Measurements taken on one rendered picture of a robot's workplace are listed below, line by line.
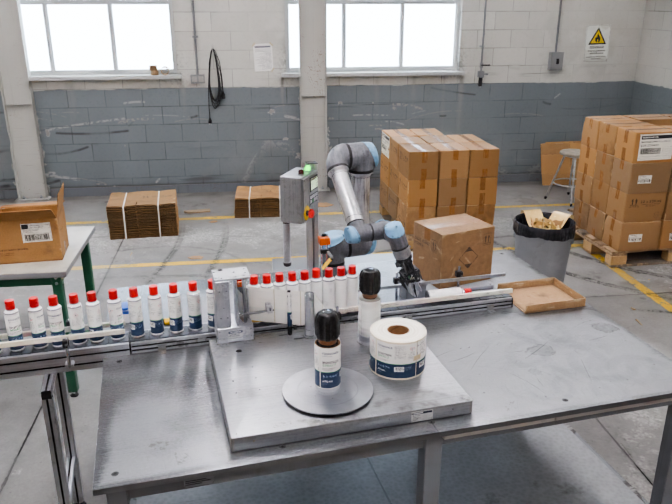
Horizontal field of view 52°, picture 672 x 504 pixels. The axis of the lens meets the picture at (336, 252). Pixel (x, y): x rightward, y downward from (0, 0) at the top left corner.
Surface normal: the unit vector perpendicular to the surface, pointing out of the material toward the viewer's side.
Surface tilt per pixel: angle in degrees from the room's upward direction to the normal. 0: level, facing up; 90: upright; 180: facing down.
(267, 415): 0
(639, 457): 0
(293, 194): 90
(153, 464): 0
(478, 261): 90
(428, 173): 91
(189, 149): 90
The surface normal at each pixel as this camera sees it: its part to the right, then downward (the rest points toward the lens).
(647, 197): 0.18, 0.29
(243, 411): 0.00, -0.94
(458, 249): 0.44, 0.31
